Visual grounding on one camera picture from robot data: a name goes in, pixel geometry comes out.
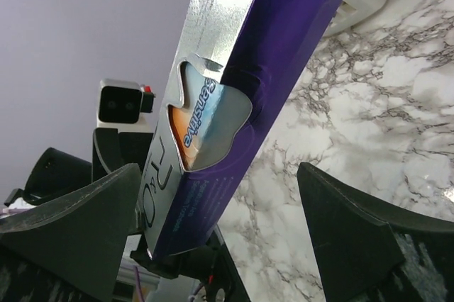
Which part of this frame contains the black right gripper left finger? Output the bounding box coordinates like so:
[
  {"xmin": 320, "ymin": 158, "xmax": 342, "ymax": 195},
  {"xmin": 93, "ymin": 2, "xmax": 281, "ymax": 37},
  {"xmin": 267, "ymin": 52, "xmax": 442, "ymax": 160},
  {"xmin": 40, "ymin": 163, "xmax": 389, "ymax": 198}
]
[{"xmin": 1, "ymin": 164, "xmax": 141, "ymax": 301}]

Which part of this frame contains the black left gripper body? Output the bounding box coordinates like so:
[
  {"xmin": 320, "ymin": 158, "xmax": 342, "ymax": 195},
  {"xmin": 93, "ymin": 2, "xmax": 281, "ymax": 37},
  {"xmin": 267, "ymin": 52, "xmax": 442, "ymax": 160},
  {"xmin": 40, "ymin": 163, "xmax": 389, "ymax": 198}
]
[{"xmin": 5, "ymin": 128, "xmax": 253, "ymax": 302}]

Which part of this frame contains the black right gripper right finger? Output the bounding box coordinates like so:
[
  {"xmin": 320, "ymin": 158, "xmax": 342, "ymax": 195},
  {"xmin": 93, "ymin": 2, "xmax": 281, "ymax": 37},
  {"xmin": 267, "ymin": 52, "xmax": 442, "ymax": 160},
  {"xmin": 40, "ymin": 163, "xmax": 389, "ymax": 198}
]
[{"xmin": 297, "ymin": 162, "xmax": 453, "ymax": 301}]

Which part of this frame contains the silver Rio toothpaste box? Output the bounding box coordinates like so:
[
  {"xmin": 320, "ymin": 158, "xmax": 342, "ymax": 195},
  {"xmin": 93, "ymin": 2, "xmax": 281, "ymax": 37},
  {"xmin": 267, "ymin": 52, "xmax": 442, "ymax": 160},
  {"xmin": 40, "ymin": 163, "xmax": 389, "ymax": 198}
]
[{"xmin": 139, "ymin": 0, "xmax": 342, "ymax": 259}]

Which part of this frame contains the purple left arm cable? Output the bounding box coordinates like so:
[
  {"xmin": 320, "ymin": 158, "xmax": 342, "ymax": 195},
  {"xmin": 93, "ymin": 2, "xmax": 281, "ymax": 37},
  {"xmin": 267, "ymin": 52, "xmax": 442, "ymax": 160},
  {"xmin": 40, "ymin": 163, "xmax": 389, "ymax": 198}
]
[{"xmin": 133, "ymin": 264, "xmax": 148, "ymax": 302}]

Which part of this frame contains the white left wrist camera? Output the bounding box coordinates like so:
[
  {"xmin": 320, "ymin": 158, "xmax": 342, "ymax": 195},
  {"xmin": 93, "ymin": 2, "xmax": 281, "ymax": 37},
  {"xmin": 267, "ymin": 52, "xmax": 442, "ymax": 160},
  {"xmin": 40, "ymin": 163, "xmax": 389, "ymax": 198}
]
[{"xmin": 96, "ymin": 79, "xmax": 155, "ymax": 133}]

